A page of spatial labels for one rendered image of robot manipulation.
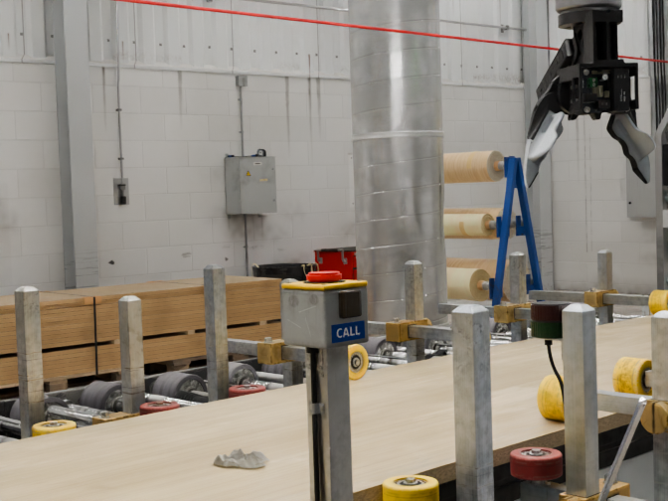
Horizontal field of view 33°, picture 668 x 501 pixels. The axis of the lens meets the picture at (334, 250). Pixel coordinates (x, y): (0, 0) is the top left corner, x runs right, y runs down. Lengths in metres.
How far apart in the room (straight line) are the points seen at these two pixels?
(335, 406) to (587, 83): 0.46
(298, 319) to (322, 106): 9.57
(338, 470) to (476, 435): 0.25
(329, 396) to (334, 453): 0.07
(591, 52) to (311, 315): 0.43
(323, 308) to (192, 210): 8.64
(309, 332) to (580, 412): 0.56
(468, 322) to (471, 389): 0.09
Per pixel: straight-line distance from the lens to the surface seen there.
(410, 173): 5.74
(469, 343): 1.45
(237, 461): 1.78
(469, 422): 1.47
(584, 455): 1.68
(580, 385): 1.66
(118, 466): 1.83
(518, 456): 1.77
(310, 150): 10.67
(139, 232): 9.57
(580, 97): 1.29
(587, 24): 1.32
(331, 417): 1.26
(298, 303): 1.25
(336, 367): 1.26
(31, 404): 2.30
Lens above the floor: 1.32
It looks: 3 degrees down
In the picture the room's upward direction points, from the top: 2 degrees counter-clockwise
